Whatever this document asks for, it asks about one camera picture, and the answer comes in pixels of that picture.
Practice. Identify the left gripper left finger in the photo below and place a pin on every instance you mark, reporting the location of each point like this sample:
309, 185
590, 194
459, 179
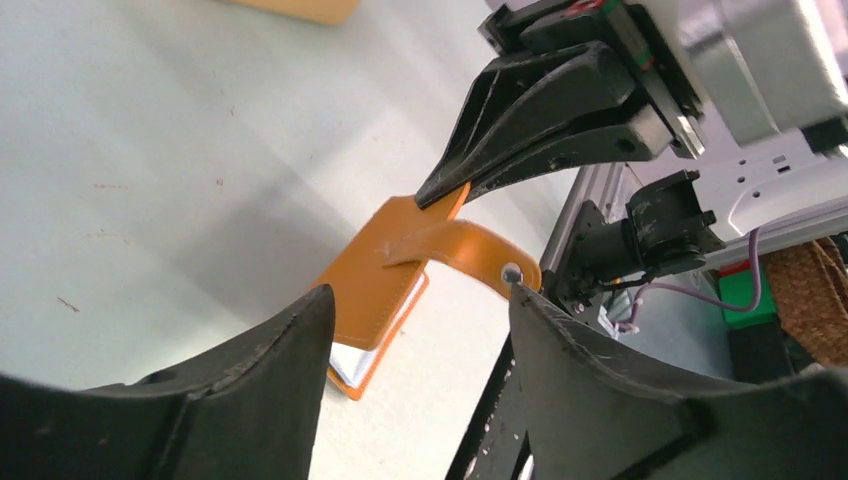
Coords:
245, 409

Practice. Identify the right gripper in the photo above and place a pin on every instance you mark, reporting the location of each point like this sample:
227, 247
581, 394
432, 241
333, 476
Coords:
528, 115

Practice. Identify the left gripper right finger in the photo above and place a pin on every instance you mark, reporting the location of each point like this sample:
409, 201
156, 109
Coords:
597, 409

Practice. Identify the orange leather card holder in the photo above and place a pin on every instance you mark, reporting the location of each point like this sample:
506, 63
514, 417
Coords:
380, 275

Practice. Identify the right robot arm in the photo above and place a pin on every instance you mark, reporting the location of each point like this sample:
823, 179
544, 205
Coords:
765, 68

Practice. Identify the tan oval tray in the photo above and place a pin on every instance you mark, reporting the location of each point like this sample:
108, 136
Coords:
322, 12

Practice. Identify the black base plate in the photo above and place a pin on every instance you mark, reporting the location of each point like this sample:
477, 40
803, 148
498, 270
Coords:
495, 444

